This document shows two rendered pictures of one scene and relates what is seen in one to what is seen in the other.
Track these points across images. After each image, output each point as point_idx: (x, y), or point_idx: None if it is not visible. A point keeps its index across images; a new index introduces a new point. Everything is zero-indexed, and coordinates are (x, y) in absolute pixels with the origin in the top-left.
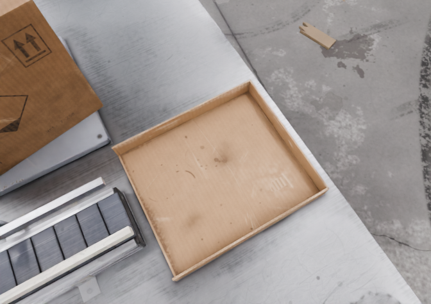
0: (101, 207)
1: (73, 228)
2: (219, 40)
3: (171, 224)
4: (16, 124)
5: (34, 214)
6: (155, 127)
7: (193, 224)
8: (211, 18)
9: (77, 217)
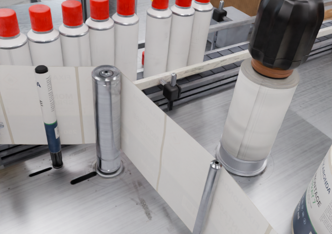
0: (331, 22)
1: (324, 26)
2: None
3: None
4: None
5: (327, 1)
6: (331, 9)
7: None
8: None
9: (323, 24)
